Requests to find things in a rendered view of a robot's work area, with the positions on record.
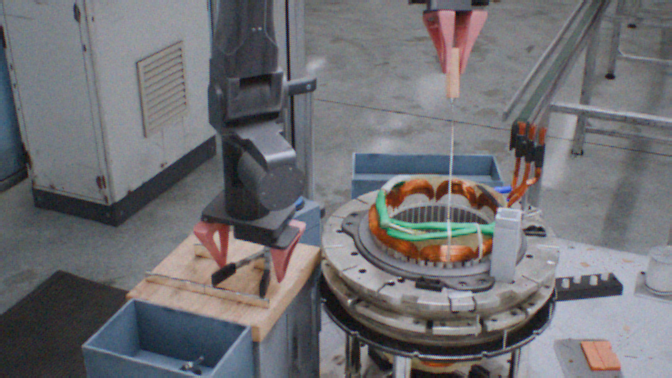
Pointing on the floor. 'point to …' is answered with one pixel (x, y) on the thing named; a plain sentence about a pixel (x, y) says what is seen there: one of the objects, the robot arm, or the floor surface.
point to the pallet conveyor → (561, 66)
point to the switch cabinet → (108, 99)
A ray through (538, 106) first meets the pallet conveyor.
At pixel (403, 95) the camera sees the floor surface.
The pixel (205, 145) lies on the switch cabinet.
